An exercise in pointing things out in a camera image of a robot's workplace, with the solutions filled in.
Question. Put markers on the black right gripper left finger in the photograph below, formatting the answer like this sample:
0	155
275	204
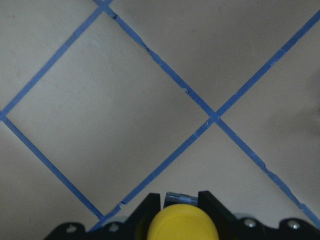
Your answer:
135	227

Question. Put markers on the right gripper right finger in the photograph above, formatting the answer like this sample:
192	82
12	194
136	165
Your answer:
229	227

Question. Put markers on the yellow push button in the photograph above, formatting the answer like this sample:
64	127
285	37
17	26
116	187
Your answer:
182	219

